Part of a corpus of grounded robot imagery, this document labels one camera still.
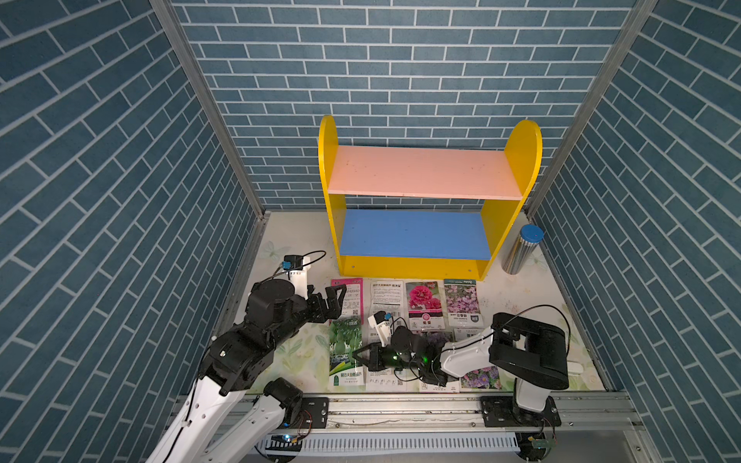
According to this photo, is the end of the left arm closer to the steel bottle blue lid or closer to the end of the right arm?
the end of the right arm

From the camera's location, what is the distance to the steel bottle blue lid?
91cm

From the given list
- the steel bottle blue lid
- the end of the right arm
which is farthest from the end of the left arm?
the steel bottle blue lid
